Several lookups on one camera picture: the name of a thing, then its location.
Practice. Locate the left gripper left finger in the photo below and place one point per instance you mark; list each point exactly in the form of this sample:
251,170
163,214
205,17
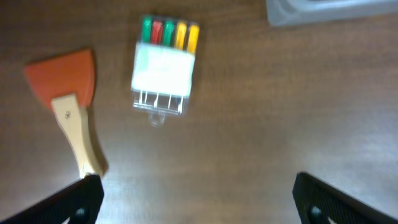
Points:
80,202

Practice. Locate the orange scraper wooden handle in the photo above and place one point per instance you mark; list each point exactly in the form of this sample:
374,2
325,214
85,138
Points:
65,84

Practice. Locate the clear plastic container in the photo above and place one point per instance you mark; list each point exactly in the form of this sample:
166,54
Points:
294,12

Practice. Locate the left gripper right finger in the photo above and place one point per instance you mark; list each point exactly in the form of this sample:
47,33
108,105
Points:
318,202

